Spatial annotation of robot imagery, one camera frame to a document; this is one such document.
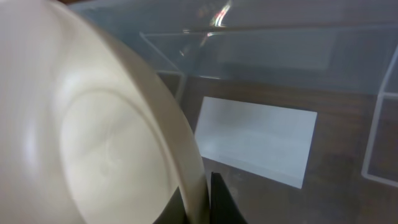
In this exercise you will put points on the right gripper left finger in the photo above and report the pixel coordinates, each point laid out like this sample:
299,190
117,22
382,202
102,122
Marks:
174,211

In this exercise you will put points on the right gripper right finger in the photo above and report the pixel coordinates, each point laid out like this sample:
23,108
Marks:
223,209

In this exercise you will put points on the pale yellow-cream plate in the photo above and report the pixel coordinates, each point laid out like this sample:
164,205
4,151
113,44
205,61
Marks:
89,132

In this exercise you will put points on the white label in container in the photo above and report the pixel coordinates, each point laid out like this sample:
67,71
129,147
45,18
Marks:
270,141

